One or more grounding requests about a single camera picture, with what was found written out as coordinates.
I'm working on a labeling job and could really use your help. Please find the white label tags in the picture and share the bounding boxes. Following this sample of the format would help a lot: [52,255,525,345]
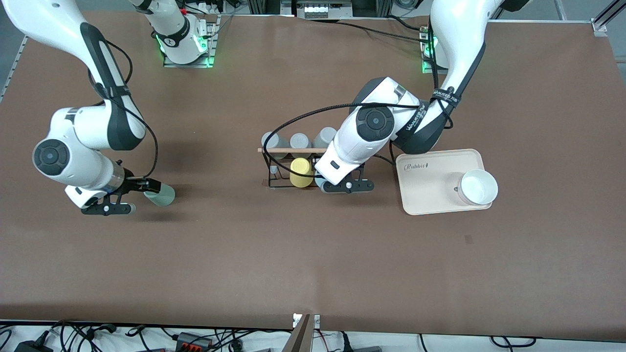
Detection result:
[292,313,321,329]

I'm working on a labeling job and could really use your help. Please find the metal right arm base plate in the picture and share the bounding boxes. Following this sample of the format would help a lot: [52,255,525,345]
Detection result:
[162,14,219,68]

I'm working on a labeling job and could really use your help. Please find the white round bowl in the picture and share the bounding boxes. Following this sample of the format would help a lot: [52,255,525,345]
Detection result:
[457,169,499,206]

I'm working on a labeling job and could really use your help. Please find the aluminium frame profile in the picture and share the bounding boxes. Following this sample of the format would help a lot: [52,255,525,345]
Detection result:
[247,0,393,18]

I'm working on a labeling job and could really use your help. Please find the black wire cup rack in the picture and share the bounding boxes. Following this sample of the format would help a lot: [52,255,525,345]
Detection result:
[257,146,338,189]

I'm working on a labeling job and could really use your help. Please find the black power adapter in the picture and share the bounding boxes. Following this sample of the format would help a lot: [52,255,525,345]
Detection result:
[14,339,53,352]

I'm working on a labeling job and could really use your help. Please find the black looped floor cable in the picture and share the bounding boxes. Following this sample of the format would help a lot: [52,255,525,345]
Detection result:
[491,335,539,349]

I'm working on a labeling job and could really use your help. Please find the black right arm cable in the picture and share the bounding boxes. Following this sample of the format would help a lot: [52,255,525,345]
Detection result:
[88,39,160,179]

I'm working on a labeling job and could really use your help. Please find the yellow plastic cup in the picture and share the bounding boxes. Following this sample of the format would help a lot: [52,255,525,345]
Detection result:
[290,157,315,188]

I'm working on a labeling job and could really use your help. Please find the black braided table cable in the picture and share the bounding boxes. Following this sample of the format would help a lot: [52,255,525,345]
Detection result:
[336,21,430,43]

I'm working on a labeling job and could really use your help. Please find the beige rectangular tray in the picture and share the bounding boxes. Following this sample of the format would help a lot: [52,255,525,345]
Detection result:
[396,149,493,216]

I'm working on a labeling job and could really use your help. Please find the black tangled cable bundle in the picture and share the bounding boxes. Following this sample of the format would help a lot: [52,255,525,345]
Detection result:
[0,320,119,352]

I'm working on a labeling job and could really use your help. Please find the aluminium corner profile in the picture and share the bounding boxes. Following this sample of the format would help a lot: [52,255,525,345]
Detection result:
[591,0,626,37]

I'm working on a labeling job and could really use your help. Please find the grey connector block orange levers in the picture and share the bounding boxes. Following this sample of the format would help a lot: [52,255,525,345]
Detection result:
[175,331,214,351]

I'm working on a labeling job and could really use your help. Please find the thin black table cable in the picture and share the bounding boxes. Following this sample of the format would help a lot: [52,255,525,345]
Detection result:
[389,15,431,33]

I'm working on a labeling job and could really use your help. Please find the mint green plastic cup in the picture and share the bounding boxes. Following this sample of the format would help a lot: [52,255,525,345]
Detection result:
[144,183,176,207]

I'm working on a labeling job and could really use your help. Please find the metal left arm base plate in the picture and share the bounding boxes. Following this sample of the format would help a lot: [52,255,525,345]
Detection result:
[421,23,448,75]

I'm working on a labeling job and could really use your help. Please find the white socket box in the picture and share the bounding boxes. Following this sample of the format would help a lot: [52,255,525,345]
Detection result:
[296,0,354,19]

